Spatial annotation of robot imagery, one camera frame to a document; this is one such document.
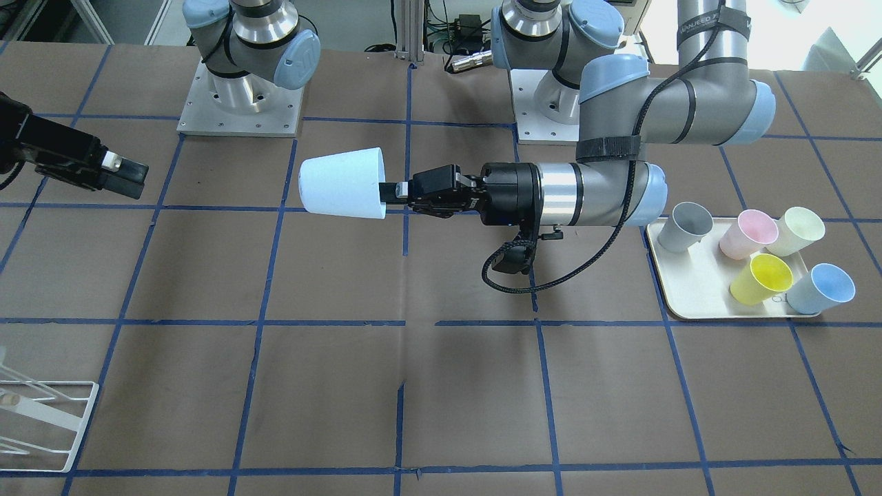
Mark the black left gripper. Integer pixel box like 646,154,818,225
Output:
378,163,541,227

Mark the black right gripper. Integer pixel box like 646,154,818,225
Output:
1,93,150,200

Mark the light blue cup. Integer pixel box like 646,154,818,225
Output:
786,263,857,315
297,147,387,219

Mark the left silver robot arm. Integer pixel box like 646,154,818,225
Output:
368,1,776,232

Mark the grey cup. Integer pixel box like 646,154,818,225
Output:
658,202,714,252

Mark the pink cup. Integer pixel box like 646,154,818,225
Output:
719,209,780,260

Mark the yellow cup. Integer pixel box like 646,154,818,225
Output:
730,254,794,307

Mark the cream white cup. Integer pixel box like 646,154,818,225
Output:
766,206,826,257

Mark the black power adapter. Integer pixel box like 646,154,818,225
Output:
453,14,484,44

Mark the cream plastic tray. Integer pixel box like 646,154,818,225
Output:
646,217,806,320

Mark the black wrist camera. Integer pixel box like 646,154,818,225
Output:
489,226,564,274

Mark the black braided cable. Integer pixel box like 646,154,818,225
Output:
481,21,752,296

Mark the white wire dish rack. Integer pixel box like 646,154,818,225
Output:
1,347,100,476

